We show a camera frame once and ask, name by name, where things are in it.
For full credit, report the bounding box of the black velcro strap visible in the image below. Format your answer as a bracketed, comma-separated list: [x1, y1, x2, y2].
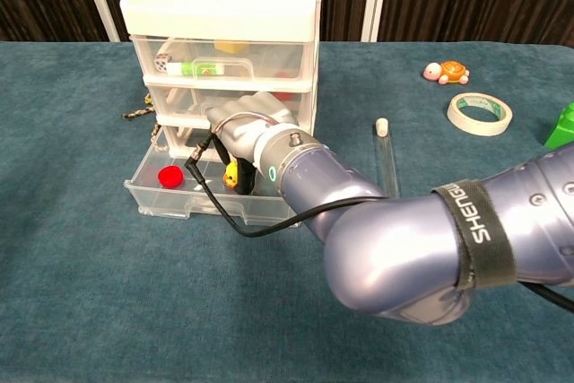
[430, 179, 517, 290]

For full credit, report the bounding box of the clear test tube white cap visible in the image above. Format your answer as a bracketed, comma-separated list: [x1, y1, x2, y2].
[372, 118, 400, 199]

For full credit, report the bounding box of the teal table cloth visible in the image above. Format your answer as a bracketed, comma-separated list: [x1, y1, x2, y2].
[0, 40, 574, 383]

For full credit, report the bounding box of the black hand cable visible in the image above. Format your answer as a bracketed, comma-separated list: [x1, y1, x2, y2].
[184, 111, 574, 312]

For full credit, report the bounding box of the yellow block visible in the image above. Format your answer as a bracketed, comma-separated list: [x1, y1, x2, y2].
[213, 40, 248, 55]

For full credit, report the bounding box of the green building block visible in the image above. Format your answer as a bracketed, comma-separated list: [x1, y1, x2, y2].
[544, 102, 574, 150]

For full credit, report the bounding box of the pink orange turtle toy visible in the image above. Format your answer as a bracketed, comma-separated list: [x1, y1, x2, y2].
[422, 59, 471, 86]

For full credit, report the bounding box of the white tape roll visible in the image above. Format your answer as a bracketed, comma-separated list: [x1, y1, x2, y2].
[447, 91, 514, 136]

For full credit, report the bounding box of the green white marker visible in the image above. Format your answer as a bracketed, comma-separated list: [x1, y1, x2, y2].
[165, 61, 225, 77]

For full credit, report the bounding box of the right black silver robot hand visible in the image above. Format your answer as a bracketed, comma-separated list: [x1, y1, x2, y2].
[204, 91, 300, 196]

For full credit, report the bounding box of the red bottle cap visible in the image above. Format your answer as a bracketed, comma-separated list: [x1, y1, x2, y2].
[157, 166, 186, 188]

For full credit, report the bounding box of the white drawer storage box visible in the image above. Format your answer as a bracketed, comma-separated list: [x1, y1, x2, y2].
[118, 0, 324, 158]

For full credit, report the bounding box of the yellow duck toy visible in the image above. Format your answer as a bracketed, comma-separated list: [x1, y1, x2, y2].
[222, 159, 241, 189]

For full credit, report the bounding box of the braided rope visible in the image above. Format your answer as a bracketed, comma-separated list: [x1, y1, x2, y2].
[120, 93, 170, 153]

